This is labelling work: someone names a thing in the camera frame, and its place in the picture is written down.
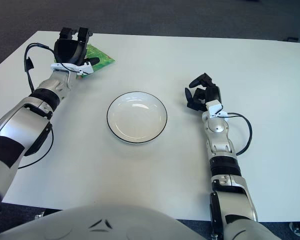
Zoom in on green snack bag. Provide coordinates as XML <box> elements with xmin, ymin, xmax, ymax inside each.
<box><xmin>54</xmin><ymin>43</ymin><xmax>116</xmax><ymax>81</ymax></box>

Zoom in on grey robot torso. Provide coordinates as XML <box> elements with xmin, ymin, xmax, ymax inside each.
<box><xmin>0</xmin><ymin>204</ymin><xmax>213</xmax><ymax>240</ymax></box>

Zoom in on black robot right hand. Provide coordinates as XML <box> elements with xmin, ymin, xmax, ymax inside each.
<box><xmin>184</xmin><ymin>72</ymin><xmax>222</xmax><ymax>112</ymax></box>

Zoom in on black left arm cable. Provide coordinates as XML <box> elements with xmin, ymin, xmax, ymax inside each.
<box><xmin>0</xmin><ymin>42</ymin><xmax>56</xmax><ymax>170</ymax></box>

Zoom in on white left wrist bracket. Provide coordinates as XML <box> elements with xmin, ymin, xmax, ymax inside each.
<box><xmin>50</xmin><ymin>62</ymin><xmax>95</xmax><ymax>76</ymax></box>

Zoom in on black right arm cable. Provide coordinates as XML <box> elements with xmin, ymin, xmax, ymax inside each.
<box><xmin>224</xmin><ymin>112</ymin><xmax>254</xmax><ymax>156</ymax></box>

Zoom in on white plate with black rim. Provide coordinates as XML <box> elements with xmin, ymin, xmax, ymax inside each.
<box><xmin>106</xmin><ymin>91</ymin><xmax>169</xmax><ymax>145</ymax></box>

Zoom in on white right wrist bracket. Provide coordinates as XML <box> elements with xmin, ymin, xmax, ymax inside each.
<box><xmin>205</xmin><ymin>99</ymin><xmax>229</xmax><ymax>119</ymax></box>

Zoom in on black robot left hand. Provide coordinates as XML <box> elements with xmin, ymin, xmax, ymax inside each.
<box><xmin>53</xmin><ymin>26</ymin><xmax>101</xmax><ymax>67</ymax></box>

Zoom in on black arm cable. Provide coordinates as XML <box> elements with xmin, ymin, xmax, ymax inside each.
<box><xmin>0</xmin><ymin>42</ymin><xmax>56</xmax><ymax>170</ymax></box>
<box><xmin>224</xmin><ymin>112</ymin><xmax>254</xmax><ymax>156</ymax></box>

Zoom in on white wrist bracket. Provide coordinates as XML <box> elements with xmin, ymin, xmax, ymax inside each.
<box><xmin>205</xmin><ymin>99</ymin><xmax>229</xmax><ymax>119</ymax></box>
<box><xmin>50</xmin><ymin>62</ymin><xmax>95</xmax><ymax>76</ymax></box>

